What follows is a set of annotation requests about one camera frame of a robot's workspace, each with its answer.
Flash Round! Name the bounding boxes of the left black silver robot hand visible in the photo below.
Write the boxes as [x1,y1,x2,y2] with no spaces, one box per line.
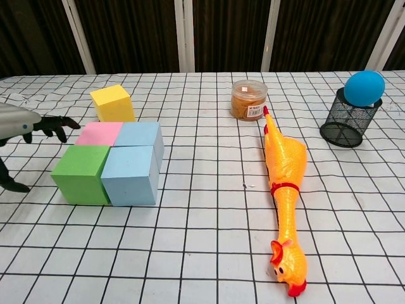
[0,103,82,193]

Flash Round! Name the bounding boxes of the green foam cube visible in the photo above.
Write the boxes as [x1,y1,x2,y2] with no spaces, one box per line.
[50,144,112,206]

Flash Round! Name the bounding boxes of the yellow foam cube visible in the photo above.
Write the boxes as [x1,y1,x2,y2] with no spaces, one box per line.
[89,84,137,123]

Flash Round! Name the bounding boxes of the pink foam cube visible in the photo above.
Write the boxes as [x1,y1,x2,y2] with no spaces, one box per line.
[75,122,124,147]

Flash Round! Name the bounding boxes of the light blue cube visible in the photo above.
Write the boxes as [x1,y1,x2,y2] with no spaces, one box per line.
[100,145,159,207]
[113,121,165,174]

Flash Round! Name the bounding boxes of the light blue front cube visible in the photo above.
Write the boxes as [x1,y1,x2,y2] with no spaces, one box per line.
[100,145,159,207]

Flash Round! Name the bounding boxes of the white checkered tablecloth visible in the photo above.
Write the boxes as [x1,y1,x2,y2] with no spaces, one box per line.
[0,70,405,304]

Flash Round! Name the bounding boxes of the clear jar of rubber bands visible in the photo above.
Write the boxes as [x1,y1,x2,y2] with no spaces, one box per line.
[230,79,268,121]

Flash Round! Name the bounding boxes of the orange rubber chicken toy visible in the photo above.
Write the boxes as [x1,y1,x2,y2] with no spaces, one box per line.
[263,105,308,298]

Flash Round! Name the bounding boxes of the black mesh pen holder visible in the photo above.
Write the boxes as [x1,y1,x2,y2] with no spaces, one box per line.
[319,87,383,148]

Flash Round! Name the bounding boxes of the blue ball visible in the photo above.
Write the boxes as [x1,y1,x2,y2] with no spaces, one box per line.
[344,70,386,107]

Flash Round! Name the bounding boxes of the white metal frame bar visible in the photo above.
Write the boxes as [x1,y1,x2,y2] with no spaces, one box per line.
[259,0,281,72]
[61,0,97,75]
[173,0,196,73]
[366,0,405,71]

